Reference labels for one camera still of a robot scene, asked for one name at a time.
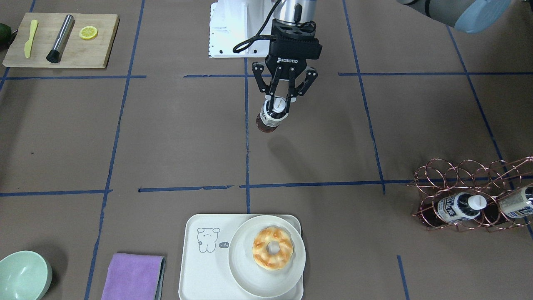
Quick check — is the yellow plastic knife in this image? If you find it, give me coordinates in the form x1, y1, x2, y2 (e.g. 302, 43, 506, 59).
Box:
24, 19, 38, 58

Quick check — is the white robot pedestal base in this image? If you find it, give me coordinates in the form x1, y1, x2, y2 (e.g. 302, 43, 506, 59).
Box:
208, 0, 275, 58

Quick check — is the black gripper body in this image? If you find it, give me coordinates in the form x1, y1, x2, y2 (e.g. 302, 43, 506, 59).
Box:
265, 21, 322, 71

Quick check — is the steel muddler black tip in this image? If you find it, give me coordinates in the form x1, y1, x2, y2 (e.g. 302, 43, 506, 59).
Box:
46, 15, 75, 63

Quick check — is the wooden cutting board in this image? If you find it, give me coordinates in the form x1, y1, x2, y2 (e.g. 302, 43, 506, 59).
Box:
2, 12, 120, 69

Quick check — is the cream round plate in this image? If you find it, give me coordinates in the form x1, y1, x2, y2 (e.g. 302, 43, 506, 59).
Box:
228, 215, 306, 300

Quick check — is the dark tea bottle white cap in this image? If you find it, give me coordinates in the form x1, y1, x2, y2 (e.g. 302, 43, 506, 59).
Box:
256, 95, 289, 133

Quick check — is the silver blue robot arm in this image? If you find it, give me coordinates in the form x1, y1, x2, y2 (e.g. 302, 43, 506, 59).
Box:
232, 0, 510, 113

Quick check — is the copper wire bottle rack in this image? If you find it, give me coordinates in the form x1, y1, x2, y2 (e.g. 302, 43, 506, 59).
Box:
410, 156, 533, 232

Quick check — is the purple folded cloth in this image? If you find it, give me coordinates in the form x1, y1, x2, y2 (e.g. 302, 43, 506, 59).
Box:
101, 252, 166, 300

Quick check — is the green lime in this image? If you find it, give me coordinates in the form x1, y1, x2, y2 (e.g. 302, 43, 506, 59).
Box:
0, 23, 13, 51

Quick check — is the glazed twisted donut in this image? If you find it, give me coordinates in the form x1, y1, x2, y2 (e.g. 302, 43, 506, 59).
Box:
252, 227, 294, 271

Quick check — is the black braided camera cable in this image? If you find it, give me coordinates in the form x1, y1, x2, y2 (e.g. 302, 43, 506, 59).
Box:
232, 0, 284, 54

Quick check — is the mint green bowl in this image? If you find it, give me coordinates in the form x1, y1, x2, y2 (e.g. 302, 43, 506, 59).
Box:
0, 250, 52, 300

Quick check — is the tea bottle in rack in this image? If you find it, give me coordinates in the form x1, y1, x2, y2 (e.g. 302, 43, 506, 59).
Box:
419, 192, 488, 228
493, 184, 533, 222

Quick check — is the lemon slice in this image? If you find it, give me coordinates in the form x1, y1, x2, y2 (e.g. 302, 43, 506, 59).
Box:
79, 25, 98, 40

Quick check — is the cream serving tray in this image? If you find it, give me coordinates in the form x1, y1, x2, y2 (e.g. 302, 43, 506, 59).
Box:
178, 213, 306, 300

